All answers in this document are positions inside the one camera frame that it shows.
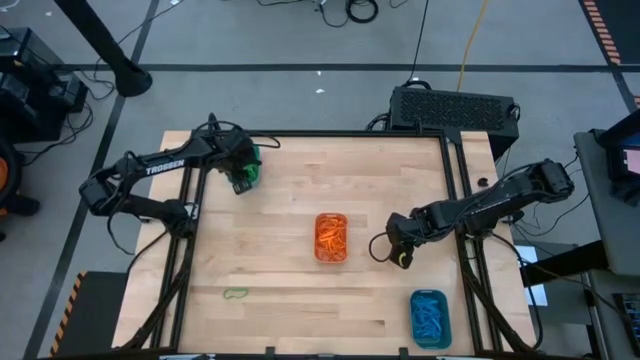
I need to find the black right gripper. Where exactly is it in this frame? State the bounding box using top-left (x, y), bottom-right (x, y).
top-left (389, 205), bottom-right (437, 270)

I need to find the blue rubber band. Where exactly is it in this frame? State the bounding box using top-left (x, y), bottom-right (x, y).
top-left (413, 299), bottom-right (441, 340)
top-left (414, 297), bottom-right (444, 326)
top-left (415, 309), bottom-right (445, 341)

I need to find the teal plastic basket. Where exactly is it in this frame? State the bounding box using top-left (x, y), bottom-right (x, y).
top-left (225, 143), bottom-right (263, 190)

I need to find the orange plastic basket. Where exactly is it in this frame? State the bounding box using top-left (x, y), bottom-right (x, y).
top-left (313, 212), bottom-right (350, 265)

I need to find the blue plastic basket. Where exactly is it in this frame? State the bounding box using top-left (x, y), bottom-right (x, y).
top-left (409, 289), bottom-right (453, 351)

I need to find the black computer tower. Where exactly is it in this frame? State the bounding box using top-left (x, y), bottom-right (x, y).
top-left (388, 85), bottom-right (521, 161)

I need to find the black pole stand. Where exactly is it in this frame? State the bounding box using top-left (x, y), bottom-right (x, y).
top-left (52, 0), bottom-right (154, 99)

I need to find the black desk support bar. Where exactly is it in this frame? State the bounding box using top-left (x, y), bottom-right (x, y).
top-left (519, 239), bottom-right (609, 287)

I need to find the grey desk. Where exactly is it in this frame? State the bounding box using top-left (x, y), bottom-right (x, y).
top-left (573, 128), bottom-right (640, 279)

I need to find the black equipment cart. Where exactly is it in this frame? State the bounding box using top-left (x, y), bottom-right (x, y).
top-left (0, 27), bottom-right (91, 144)

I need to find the black hazard-striped floor mat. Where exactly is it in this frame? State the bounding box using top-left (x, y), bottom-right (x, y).
top-left (581, 0), bottom-right (640, 66)
top-left (48, 270), bottom-right (130, 359)

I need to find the black orange floor machine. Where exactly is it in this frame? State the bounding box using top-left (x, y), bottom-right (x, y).
top-left (0, 138), bottom-right (42, 221)

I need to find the black laptop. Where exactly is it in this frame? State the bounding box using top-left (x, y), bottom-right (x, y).
top-left (597, 107), bottom-right (640, 201)

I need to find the black keyboard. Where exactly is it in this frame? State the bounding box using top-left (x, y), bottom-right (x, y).
top-left (613, 292), bottom-right (640, 354)

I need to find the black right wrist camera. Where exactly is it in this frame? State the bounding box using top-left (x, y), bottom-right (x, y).
top-left (385, 212), bottom-right (413, 236)

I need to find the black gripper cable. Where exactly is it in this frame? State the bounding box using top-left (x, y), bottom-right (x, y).
top-left (189, 118), bottom-right (282, 151)
top-left (368, 230), bottom-right (397, 264)

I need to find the black aluminium table frame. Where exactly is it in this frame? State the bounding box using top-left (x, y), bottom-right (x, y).
top-left (117, 112), bottom-right (539, 359)

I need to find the black cable coil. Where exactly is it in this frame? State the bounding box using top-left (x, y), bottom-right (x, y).
top-left (344, 0), bottom-right (380, 25)

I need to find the yellow cable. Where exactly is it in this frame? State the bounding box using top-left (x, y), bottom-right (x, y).
top-left (456, 0), bottom-right (491, 94)

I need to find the thin black cable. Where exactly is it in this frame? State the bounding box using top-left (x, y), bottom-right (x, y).
top-left (403, 0), bottom-right (431, 89)

